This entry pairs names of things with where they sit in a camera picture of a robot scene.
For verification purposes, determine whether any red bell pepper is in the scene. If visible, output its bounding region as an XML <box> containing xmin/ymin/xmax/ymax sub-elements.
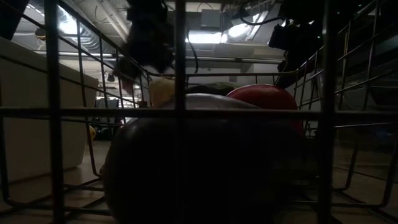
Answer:
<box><xmin>226</xmin><ymin>83</ymin><xmax>305</xmax><ymax>138</ymax></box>

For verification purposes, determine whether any silver ventilation duct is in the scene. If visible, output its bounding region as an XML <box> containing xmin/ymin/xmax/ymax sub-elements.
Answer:
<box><xmin>58</xmin><ymin>6</ymin><xmax>108</xmax><ymax>54</ymax></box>

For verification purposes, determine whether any grey ceiling junction box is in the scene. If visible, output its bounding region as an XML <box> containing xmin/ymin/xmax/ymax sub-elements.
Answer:
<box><xmin>200</xmin><ymin>9</ymin><xmax>222</xmax><ymax>29</ymax></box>

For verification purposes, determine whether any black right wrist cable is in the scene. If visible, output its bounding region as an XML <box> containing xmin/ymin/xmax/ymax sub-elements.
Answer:
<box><xmin>239</xmin><ymin>11</ymin><xmax>282</xmax><ymax>26</ymax></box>

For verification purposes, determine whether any grey horizontal pipe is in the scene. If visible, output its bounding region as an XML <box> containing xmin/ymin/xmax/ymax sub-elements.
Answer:
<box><xmin>34</xmin><ymin>50</ymin><xmax>284</xmax><ymax>65</ymax></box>

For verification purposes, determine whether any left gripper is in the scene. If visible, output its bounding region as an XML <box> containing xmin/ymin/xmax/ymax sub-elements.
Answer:
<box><xmin>117</xmin><ymin>0</ymin><xmax>175</xmax><ymax>80</ymax></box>

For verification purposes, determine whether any yellow bell pepper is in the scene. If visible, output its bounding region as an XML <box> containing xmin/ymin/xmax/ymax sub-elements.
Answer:
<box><xmin>148</xmin><ymin>76</ymin><xmax>177</xmax><ymax>108</ymax></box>

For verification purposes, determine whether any white plastic tray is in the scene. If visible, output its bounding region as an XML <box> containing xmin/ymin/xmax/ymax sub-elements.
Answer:
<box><xmin>0</xmin><ymin>36</ymin><xmax>100</xmax><ymax>184</ymax></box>

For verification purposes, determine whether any ceiling light panel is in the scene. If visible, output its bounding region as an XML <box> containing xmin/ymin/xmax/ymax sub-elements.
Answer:
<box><xmin>227</xmin><ymin>22</ymin><xmax>261</xmax><ymax>39</ymax></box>
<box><xmin>185</xmin><ymin>30</ymin><xmax>224</xmax><ymax>44</ymax></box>

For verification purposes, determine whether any dark green cucumber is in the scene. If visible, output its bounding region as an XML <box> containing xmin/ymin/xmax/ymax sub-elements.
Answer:
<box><xmin>185</xmin><ymin>81</ymin><xmax>241</xmax><ymax>97</ymax></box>

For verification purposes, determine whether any purple eggplant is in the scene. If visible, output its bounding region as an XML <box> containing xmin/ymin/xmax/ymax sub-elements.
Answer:
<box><xmin>101</xmin><ymin>93</ymin><xmax>307</xmax><ymax>224</ymax></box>

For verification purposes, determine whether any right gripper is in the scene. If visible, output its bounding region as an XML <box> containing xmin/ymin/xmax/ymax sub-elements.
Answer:
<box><xmin>269</xmin><ymin>23</ymin><xmax>321</xmax><ymax>63</ymax></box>

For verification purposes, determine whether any wire mesh basket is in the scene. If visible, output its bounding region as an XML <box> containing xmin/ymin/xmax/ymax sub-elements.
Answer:
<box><xmin>0</xmin><ymin>0</ymin><xmax>398</xmax><ymax>224</ymax></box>

